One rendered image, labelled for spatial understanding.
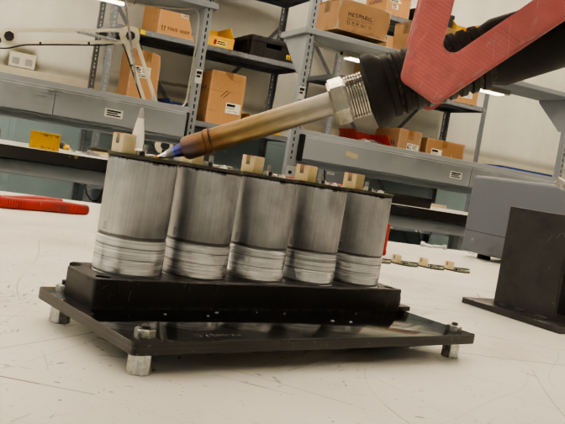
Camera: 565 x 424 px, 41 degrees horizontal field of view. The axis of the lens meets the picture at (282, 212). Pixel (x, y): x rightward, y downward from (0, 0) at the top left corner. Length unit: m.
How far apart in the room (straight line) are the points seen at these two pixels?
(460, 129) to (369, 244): 5.58
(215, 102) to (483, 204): 3.73
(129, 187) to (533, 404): 0.16
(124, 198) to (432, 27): 0.11
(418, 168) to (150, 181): 2.90
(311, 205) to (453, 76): 0.09
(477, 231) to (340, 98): 0.67
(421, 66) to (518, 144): 6.02
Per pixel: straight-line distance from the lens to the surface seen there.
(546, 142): 6.44
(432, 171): 3.18
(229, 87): 4.58
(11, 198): 0.63
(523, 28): 0.24
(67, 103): 2.63
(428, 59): 0.24
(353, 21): 3.05
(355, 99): 0.25
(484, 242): 0.89
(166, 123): 2.69
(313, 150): 2.90
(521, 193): 0.86
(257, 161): 0.29
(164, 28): 4.41
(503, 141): 6.16
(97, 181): 2.72
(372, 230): 0.33
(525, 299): 0.48
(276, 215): 0.29
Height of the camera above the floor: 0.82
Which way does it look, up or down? 3 degrees down
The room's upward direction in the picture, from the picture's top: 9 degrees clockwise
